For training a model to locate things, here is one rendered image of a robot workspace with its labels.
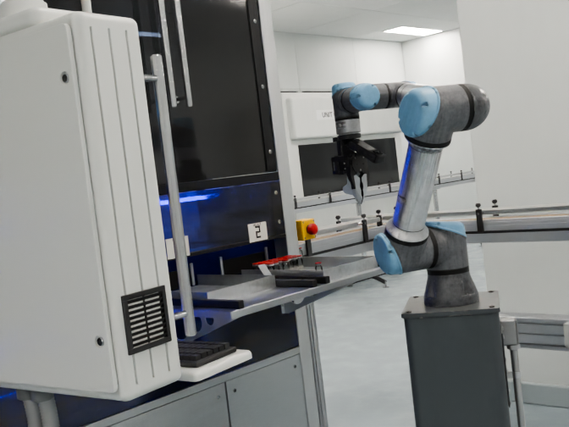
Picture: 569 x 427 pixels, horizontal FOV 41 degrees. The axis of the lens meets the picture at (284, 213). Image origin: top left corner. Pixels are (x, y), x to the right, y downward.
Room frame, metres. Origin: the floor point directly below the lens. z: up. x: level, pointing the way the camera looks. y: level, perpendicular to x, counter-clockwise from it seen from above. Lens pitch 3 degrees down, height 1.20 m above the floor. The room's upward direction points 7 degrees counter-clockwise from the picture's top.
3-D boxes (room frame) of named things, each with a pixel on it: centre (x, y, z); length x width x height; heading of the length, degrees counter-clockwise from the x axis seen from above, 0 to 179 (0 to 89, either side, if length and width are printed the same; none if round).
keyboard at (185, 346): (1.80, 0.35, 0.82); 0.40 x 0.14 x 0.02; 54
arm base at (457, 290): (2.11, -0.44, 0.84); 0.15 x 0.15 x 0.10
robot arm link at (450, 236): (2.11, -0.43, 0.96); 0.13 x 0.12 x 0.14; 111
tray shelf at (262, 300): (2.27, 0.09, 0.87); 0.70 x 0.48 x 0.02; 137
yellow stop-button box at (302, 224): (2.71, -0.06, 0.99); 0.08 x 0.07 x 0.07; 47
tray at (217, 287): (2.19, 0.26, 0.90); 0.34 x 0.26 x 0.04; 47
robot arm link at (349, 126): (2.30, -0.22, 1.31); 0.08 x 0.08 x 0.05
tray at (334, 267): (2.36, -0.06, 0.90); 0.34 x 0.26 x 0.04; 47
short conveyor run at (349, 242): (3.01, -0.15, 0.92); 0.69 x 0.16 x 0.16; 137
